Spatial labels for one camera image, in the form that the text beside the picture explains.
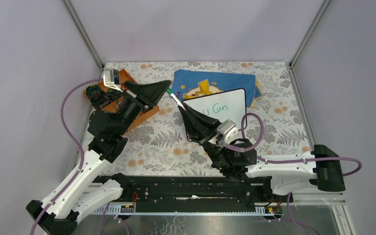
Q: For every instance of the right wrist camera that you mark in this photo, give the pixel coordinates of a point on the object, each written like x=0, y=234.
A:
x=227, y=130

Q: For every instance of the green marker cap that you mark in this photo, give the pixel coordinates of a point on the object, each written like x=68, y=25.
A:
x=169, y=91

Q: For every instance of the orange compartment tray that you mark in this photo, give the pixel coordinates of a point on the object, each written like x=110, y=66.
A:
x=114, y=106

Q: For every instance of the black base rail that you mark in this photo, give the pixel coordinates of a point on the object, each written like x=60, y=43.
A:
x=178, y=195

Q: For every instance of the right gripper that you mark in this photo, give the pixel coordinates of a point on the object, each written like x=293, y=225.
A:
x=197, y=130

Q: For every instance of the dark rolled fabric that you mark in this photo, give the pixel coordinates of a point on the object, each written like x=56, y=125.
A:
x=97, y=96
x=113, y=94

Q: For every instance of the small whiteboard black frame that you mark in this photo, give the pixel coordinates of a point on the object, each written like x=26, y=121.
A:
x=222, y=106

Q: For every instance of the dark rolled fabric middle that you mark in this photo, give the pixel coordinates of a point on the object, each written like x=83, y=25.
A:
x=113, y=94

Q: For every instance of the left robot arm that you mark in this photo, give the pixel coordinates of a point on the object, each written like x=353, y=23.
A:
x=67, y=205

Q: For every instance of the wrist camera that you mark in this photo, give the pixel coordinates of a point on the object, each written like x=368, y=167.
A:
x=227, y=130
x=111, y=77

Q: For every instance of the dark rolled fabric left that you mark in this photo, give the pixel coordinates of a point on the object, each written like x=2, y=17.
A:
x=97, y=96

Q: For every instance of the blue cartoon cloth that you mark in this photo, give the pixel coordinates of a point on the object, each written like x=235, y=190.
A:
x=192, y=84

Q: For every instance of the floral table cloth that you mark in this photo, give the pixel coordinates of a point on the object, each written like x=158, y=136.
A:
x=159, y=145

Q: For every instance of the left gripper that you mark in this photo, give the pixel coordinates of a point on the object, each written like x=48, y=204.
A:
x=146, y=95

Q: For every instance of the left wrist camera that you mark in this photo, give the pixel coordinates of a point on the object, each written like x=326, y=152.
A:
x=111, y=77

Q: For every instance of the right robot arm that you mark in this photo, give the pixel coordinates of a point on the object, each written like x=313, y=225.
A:
x=237, y=158

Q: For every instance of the green whiteboard marker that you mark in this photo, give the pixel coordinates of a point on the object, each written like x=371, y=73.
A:
x=178, y=102

